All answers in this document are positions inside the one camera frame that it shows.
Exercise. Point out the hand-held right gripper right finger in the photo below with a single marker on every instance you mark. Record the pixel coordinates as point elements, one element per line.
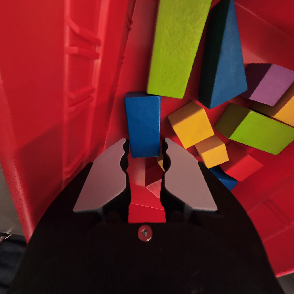
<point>188,183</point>

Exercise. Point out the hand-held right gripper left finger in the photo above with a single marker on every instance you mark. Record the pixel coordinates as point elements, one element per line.
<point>103,183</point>

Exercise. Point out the red wooden cube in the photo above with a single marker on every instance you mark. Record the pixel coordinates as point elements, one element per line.
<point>153,174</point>

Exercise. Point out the small blue wooden block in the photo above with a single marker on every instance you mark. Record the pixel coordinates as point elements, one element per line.
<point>226,180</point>

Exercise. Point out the red wooden block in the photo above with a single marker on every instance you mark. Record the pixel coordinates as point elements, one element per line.
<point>241,163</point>

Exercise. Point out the long dark blue wooden block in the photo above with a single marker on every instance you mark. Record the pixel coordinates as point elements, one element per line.
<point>143,124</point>

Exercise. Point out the small green wooden block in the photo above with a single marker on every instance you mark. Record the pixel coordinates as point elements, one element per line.
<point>259,133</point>

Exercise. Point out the red plastic bin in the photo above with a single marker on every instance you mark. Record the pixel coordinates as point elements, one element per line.
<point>46,91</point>

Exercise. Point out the blue triangular wooden block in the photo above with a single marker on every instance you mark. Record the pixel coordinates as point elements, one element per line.
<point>227,69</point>

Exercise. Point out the purple wooden block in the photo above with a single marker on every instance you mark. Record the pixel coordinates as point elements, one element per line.
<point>273,85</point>

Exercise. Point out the long green wooden block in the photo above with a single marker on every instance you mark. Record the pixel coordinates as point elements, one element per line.
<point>176,46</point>

